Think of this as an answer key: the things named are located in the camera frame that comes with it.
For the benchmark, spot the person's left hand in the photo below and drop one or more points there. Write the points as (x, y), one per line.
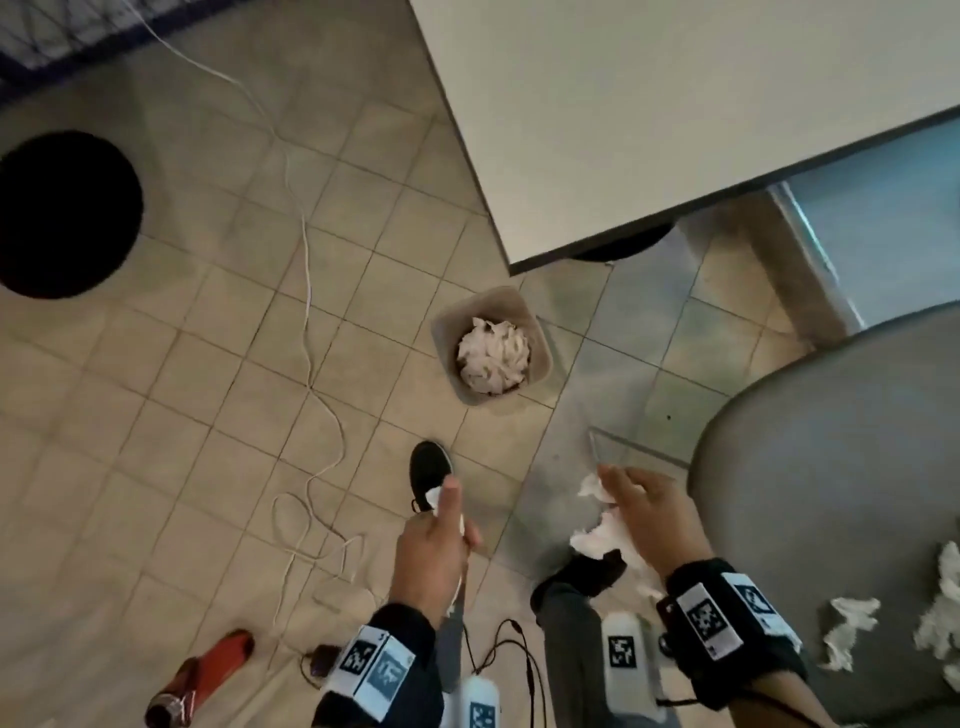
(427, 555)

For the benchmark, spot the person's right hand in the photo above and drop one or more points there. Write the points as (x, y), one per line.
(660, 525)

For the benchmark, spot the person's left thumb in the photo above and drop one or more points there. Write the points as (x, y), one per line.
(451, 501)

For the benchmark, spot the person's right fingers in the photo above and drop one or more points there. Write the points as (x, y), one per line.
(628, 481)

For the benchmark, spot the small white tissue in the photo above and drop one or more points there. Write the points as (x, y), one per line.
(434, 496)

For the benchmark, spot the large white tissue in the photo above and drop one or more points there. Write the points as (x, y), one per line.
(600, 540)

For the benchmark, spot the person's right forearm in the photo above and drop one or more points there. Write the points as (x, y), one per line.
(780, 705)

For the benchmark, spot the black left shoe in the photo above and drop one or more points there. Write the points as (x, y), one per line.
(429, 469)

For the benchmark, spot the black shoe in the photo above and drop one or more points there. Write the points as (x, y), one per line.
(581, 574)
(429, 469)

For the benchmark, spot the black right shoe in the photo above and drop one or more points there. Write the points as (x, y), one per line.
(581, 574)

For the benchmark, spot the pile of tissues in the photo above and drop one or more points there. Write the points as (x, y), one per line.
(493, 356)

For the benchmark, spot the black right wrist band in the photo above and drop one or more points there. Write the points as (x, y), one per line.
(724, 630)

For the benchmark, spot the black wrist band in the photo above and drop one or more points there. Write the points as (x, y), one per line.
(724, 630)
(390, 667)

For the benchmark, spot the black left wrist band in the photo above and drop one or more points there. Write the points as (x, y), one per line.
(390, 667)

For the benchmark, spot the beige waste bin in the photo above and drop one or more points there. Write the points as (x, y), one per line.
(461, 315)

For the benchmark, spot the grey right trouser leg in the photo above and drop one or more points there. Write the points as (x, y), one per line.
(570, 660)

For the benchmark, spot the small black adapter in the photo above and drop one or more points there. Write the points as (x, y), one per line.
(324, 660)

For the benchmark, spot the grey chair seat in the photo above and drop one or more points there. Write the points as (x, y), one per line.
(832, 480)

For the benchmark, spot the black table base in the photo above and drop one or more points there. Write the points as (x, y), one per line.
(622, 244)

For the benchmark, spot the torn white tissue piece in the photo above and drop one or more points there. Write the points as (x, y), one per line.
(851, 626)

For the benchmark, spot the red bottle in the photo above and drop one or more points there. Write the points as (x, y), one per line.
(202, 675)

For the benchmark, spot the crumpled white tissue clump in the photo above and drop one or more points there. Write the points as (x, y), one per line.
(941, 607)

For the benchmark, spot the blue glass door panel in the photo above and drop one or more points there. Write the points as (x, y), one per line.
(885, 225)

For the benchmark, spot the white table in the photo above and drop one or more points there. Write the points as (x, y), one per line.
(675, 105)

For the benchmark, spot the round black stool base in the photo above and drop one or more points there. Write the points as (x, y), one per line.
(64, 214)

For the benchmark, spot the white tagged camera unit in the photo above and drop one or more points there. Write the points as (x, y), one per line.
(628, 660)
(474, 705)

